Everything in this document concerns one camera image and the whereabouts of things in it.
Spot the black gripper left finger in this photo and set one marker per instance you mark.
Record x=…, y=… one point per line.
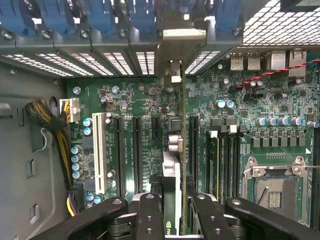
x=100, y=217

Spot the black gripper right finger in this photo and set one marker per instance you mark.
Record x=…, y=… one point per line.
x=262, y=220

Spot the empty RAM slot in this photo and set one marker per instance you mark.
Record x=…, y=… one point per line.
x=223, y=162
x=232, y=162
x=238, y=162

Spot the long black expansion slot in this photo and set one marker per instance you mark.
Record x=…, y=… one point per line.
x=137, y=150
x=119, y=155
x=193, y=150

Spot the white expansion slot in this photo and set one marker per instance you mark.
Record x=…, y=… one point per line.
x=99, y=150

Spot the short black expansion slot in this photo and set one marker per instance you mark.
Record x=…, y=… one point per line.
x=155, y=127

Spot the CPU socket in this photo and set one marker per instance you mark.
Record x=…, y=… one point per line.
x=275, y=195

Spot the thin locking lever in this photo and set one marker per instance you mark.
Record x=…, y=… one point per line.
x=313, y=167

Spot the white power connector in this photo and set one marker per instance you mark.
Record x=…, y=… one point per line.
x=72, y=110

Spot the green motherboard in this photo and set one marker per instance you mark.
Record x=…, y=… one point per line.
x=140, y=90

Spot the silver USB port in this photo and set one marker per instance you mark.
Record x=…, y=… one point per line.
x=253, y=62
x=237, y=62

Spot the silver network port block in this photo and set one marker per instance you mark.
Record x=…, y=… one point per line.
x=297, y=62

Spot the open PC case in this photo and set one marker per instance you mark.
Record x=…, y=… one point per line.
x=75, y=42

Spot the blue card retention clip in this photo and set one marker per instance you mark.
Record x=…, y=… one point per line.
x=142, y=15
x=102, y=15
x=227, y=15
x=55, y=15
x=12, y=15

